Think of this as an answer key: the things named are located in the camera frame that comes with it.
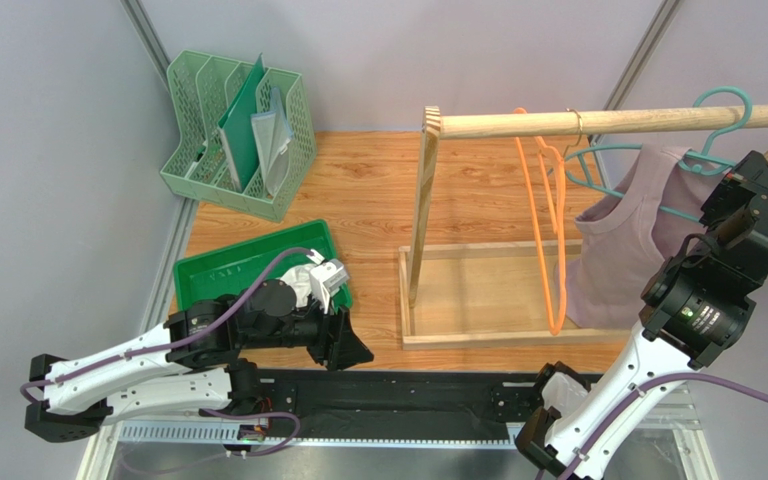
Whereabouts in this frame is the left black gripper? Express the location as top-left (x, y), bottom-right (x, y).
top-left (242, 285), bottom-right (375, 371)

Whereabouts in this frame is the teal hanger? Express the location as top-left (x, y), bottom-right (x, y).
top-left (562, 86), bottom-right (753, 199)

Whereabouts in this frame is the white tank top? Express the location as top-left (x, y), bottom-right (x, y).
top-left (280, 264), bottom-right (315, 308)

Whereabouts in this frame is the mauve tank top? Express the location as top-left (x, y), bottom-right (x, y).
top-left (565, 144), bottom-right (721, 330)

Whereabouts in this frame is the orange velvet hanger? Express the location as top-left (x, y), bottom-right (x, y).
top-left (514, 135), bottom-right (568, 337)

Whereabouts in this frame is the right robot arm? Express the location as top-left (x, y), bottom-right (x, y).
top-left (514, 151), bottom-right (768, 479)

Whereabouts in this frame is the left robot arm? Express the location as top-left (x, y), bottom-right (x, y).
top-left (24, 279), bottom-right (374, 443)

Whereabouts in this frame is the wooden clothes rack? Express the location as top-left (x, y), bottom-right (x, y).
top-left (398, 104), bottom-right (768, 350)

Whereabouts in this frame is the green plastic tray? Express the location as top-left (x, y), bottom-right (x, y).
top-left (173, 219), bottom-right (338, 310)

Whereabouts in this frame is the grey mesh pouch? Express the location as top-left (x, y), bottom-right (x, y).
top-left (251, 87), bottom-right (294, 197)

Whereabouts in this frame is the dark green folder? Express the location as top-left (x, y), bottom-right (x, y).
top-left (218, 55), bottom-right (266, 192)

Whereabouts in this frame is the light green file organizer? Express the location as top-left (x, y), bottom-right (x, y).
top-left (160, 50), bottom-right (317, 222)

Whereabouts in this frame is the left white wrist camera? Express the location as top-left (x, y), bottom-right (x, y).
top-left (308, 250), bottom-right (350, 315)

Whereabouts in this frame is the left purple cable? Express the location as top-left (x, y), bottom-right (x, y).
top-left (19, 247), bottom-right (322, 459)

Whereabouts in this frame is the purple cable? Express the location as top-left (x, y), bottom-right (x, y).
top-left (533, 372), bottom-right (768, 480)
top-left (19, 247), bottom-right (322, 459)

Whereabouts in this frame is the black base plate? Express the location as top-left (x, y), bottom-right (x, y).
top-left (224, 369), bottom-right (539, 442)

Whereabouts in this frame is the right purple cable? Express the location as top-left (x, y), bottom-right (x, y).
top-left (533, 372), bottom-right (768, 480)

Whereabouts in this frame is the aluminium frame rail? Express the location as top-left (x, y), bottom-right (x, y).
top-left (76, 373), bottom-right (718, 480)

